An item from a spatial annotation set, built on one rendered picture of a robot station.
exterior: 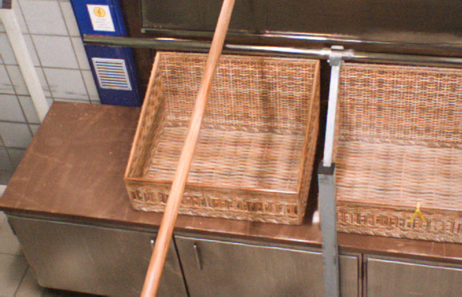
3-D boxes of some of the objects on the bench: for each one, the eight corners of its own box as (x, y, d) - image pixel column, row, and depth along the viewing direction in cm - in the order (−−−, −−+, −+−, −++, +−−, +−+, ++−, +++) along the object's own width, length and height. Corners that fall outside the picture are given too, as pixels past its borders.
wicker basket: (168, 108, 299) (155, 48, 279) (324, 118, 286) (322, 56, 267) (130, 212, 267) (111, 152, 247) (304, 228, 254) (299, 167, 234)
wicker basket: (337, 121, 285) (335, 59, 265) (508, 133, 272) (519, 69, 252) (317, 232, 252) (313, 170, 233) (510, 251, 239) (523, 188, 220)
